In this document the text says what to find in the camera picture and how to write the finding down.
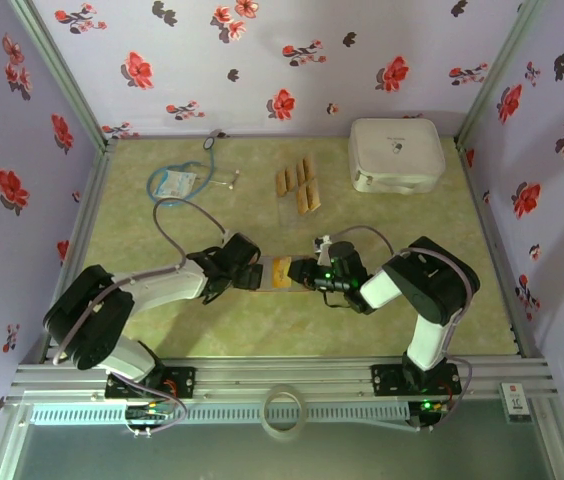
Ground white blue sealed packet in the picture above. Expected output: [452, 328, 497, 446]
[154, 169, 197, 199]

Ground blue tube stethoscope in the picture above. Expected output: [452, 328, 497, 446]
[146, 128, 241, 206]

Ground white zipped medical case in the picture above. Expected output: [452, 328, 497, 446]
[347, 117, 447, 197]

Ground clear tape roll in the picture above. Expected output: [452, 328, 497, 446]
[261, 384, 308, 442]

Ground small green circuit board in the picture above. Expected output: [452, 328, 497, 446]
[410, 398, 451, 417]
[126, 402, 174, 422]

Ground small white red label box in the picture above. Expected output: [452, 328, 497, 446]
[500, 382, 531, 425]

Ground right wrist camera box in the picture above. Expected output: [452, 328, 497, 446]
[313, 235, 336, 267]

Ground aluminium frame cross rail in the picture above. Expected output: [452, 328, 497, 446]
[4, 355, 561, 407]

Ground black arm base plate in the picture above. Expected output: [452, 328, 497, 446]
[370, 363, 463, 398]
[105, 366, 197, 400]

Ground white slotted cable duct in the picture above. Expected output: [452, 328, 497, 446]
[29, 403, 411, 427]

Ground aluminium frame side rail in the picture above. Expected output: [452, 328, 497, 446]
[454, 138, 547, 359]
[20, 138, 119, 364]

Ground aluminium frame upright post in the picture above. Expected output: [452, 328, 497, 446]
[8, 0, 118, 151]
[454, 0, 547, 147]

